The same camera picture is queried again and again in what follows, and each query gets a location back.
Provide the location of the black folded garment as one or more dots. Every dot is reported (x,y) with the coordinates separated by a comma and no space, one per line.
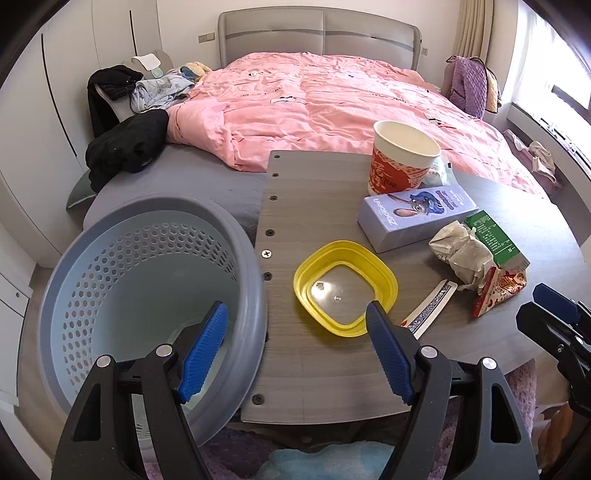
(124,143)

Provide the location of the grey padded headboard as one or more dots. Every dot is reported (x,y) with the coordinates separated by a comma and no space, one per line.
(277,37)

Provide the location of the purple quilted bag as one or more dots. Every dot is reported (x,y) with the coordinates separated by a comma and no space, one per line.
(468,85)

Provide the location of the beige curtain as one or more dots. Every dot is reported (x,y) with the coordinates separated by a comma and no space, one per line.
(471,27)

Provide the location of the red snack wrapper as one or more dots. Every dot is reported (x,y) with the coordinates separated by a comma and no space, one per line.
(498,288)

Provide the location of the grey perforated plastic basket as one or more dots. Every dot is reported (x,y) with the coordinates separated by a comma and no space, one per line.
(138,258)

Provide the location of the green and white plastic packet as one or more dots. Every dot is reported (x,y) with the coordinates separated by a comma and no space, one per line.
(442,175)

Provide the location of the pink clothing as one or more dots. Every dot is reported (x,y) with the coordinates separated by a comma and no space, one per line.
(538,157)

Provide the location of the wall switch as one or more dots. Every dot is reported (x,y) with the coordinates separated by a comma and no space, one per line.
(207,37)

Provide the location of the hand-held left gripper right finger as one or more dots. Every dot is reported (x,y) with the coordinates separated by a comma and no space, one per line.
(388,355)

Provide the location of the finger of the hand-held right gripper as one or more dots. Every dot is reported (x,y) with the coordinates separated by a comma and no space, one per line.
(545,325)
(554,295)

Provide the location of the light blue towel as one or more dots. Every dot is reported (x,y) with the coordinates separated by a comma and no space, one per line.
(332,461)

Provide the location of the grey chair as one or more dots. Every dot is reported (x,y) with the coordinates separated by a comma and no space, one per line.
(159,57)

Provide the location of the blue cartoon print box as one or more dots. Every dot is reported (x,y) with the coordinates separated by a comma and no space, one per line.
(406,217)

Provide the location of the light blue clothing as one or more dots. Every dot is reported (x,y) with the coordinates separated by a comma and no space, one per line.
(157,90)

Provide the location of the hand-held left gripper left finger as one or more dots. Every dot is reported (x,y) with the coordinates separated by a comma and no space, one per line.
(205,355)

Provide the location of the green and white carton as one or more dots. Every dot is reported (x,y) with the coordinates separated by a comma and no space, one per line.
(494,235)

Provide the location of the yellow cloth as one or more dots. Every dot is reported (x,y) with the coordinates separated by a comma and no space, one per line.
(198,69)

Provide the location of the yellow plastic lid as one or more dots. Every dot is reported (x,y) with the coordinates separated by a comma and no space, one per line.
(314,263)

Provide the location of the white wardrobe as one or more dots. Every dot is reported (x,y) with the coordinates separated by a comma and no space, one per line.
(46,138)

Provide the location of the grey bed sheet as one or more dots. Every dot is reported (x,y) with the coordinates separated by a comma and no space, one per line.
(194,184)

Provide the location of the black hanging garment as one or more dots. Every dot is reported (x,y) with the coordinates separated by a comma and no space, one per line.
(113,81)

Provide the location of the pink duvet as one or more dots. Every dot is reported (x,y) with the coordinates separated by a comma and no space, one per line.
(323,101)

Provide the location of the red and white paper cup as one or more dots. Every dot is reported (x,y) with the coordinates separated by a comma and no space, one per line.
(397,170)

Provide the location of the white paper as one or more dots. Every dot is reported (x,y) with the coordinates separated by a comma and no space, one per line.
(461,254)

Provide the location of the grey wooden table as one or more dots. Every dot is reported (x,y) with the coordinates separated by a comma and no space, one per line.
(323,194)

